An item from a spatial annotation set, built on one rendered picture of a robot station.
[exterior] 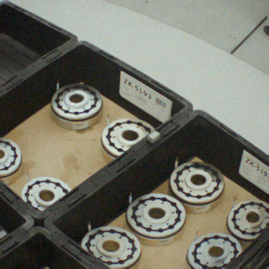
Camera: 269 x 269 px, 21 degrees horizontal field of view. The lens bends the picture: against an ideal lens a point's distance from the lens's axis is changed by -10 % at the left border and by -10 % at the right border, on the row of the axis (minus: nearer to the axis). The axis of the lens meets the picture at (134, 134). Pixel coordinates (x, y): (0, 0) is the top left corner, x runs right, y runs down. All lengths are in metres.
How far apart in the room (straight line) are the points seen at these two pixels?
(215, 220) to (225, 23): 2.06
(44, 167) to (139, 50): 0.58
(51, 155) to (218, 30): 1.93
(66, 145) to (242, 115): 0.48
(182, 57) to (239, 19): 1.52
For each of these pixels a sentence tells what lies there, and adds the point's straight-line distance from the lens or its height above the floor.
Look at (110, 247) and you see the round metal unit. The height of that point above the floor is 0.84.
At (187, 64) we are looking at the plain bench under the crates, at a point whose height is 0.70.
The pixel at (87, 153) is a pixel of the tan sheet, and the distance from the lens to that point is 1.44.
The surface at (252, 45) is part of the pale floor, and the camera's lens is 3.22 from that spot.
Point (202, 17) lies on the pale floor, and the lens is 3.33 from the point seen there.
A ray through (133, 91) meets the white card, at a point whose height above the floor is 0.89.
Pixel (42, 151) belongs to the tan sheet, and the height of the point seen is 0.83.
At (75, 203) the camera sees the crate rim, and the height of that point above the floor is 0.93.
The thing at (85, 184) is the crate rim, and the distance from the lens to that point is 1.25.
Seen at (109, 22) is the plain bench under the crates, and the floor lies 0.70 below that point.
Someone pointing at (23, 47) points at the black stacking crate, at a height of 0.83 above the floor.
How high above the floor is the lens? 1.85
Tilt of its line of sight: 43 degrees down
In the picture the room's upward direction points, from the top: 4 degrees clockwise
